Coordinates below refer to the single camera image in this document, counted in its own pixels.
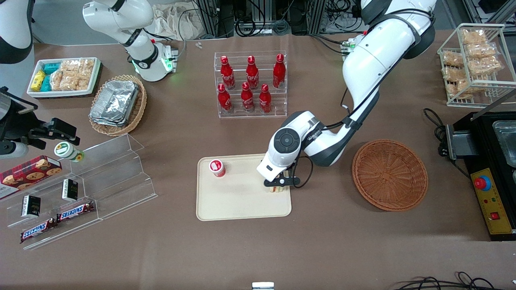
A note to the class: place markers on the red lidded yogurt cup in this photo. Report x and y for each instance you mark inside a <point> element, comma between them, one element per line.
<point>216,166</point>

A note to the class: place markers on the cream cloth bag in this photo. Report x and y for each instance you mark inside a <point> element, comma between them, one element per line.
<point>173,22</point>

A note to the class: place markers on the black countertop appliance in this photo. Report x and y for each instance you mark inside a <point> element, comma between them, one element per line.
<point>483,125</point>

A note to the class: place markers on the clear acrylic stepped shelf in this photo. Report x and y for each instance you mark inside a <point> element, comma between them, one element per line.
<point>80,226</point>
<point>121,177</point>

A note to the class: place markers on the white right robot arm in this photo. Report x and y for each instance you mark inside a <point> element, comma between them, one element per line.
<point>141,52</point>

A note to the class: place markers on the beige plastic tray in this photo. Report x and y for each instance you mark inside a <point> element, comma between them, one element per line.
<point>242,201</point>

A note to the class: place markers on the red tartan cookie box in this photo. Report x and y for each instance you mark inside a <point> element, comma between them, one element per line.
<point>28,173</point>

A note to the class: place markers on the small white edge bracket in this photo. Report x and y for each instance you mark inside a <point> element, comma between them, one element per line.
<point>263,286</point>

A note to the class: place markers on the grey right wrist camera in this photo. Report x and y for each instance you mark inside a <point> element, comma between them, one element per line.
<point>12,150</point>

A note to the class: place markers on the triangular sandwich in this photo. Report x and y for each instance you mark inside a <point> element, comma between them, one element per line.
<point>279,189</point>

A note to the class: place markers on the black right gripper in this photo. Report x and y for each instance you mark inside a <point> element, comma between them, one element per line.
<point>17,125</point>

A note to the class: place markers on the red emergency stop button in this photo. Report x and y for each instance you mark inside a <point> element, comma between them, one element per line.
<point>482,183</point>

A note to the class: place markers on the clear bag fried snack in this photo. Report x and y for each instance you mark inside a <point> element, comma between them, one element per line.
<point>483,65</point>
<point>452,59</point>
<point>457,89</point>
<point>473,36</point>
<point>451,73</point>
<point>480,51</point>

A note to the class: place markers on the round brown wicker basket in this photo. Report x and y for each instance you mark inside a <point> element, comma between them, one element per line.
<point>389,175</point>

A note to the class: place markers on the teal snack packet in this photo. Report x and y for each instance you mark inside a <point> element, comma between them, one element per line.
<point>46,83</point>
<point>51,67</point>

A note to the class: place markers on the oval tan wicker basket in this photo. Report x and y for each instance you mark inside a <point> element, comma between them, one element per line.
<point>139,108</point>

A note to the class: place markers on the yellow black control box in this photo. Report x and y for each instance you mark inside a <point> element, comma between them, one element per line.
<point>494,201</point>

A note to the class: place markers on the small black box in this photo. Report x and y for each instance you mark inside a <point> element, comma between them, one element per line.
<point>31,206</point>
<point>70,190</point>

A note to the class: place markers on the white rectangular snack tray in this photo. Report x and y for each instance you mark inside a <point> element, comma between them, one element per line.
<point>64,94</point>

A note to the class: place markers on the metal appliance pan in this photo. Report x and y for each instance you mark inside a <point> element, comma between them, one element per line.
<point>506,141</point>

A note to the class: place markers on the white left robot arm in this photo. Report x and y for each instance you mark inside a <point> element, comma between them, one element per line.
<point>371,60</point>

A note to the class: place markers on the aluminium foil tray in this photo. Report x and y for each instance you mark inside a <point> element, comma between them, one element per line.
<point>107,123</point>
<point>115,100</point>

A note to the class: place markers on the clear acrylic bottle rack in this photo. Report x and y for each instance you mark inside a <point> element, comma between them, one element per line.
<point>282,100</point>

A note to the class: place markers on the snickers chocolate bar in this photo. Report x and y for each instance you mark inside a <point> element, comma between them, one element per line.
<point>75,211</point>
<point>37,230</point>

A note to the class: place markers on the aluminium frame post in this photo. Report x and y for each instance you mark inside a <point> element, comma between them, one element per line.
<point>209,16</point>
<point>317,16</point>

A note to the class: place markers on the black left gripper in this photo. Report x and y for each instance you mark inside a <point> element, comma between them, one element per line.
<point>291,168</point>

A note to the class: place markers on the yellow snack packet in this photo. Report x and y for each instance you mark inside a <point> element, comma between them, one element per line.
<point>38,80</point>

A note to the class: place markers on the green and white cup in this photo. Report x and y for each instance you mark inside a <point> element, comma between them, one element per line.
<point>64,150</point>

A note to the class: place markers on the red cola bottle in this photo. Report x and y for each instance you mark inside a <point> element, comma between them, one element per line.
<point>224,98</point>
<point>265,98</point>
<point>228,72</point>
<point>247,97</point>
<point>279,70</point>
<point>252,72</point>

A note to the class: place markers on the clear bag rice crackers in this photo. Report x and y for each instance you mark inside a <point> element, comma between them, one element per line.
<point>74,82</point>
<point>57,80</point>
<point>70,65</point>
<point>86,68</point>

